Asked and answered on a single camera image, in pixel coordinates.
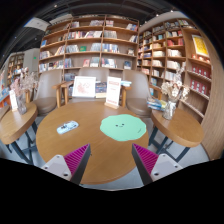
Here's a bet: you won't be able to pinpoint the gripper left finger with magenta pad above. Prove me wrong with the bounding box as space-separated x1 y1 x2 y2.
42 144 91 185

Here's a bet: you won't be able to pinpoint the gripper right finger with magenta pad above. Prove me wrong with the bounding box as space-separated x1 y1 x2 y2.
132 144 182 185

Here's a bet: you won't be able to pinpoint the green round mouse pad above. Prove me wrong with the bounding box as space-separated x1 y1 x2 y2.
100 114 146 141

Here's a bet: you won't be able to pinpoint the round wooden centre table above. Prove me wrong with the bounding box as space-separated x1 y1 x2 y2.
36 101 148 185

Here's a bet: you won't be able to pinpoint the round wooden table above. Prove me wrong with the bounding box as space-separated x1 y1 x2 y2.
36 101 148 185
0 102 38 165
147 107 205 163

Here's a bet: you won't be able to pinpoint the round wooden right table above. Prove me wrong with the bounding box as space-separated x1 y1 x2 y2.
147 107 205 163

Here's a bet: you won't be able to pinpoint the stack of books right table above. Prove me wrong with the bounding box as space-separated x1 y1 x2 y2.
147 98 167 111

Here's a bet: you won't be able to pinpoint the beige left armchair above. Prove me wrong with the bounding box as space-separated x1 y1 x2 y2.
33 69 62 115

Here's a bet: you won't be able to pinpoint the round wooden left table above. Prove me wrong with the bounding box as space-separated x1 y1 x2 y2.
0 102 38 165

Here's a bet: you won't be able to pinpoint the beige right armchair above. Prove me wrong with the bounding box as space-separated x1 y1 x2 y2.
123 70 152 118

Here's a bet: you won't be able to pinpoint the glass vase dried flowers right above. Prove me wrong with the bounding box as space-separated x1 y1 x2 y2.
161 65 190 120

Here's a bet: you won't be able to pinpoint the glass vase dried flowers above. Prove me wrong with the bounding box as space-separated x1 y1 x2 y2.
10 67 38 115
161 65 190 120

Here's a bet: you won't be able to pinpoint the white framed picture card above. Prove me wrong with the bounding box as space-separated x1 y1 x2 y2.
72 76 96 98

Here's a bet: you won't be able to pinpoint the small white card left table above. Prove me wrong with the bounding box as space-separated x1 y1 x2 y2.
9 90 18 111

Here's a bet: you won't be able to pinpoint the dark book behind sign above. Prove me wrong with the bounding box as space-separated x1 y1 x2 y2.
95 82 107 98

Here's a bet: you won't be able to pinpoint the white sign on wooden stand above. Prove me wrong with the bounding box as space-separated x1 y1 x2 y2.
105 76 121 109

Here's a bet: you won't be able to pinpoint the glass vase dried flowers left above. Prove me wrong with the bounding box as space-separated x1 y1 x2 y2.
10 67 38 115

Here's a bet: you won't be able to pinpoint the distant left bookshelf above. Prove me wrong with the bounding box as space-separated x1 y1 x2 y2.
7 52 25 85

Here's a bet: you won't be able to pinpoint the wooden right bookshelf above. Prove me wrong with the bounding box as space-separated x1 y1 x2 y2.
138 16 224 159

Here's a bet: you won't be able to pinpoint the wooden bookshelf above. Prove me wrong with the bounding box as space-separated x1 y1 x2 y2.
138 16 224 159
39 14 139 75

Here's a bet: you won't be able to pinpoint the wooden centre bookshelf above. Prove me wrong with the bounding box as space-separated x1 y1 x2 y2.
39 14 139 75

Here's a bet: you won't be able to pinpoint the yellow framed poster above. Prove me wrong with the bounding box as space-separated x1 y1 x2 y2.
192 35 209 57

